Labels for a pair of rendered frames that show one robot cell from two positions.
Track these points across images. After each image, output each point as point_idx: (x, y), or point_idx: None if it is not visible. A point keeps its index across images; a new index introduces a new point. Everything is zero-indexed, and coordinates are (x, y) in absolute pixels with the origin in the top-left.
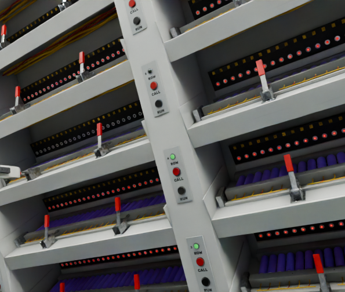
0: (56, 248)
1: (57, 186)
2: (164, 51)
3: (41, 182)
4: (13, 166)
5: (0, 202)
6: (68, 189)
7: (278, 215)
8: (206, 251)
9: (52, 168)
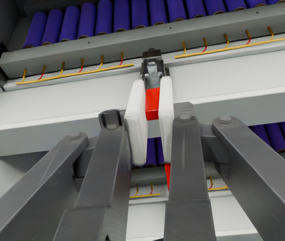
0: (222, 235)
1: (267, 119)
2: None
3: (214, 110)
4: (169, 83)
5: (14, 148)
6: None
7: None
8: None
9: (212, 56)
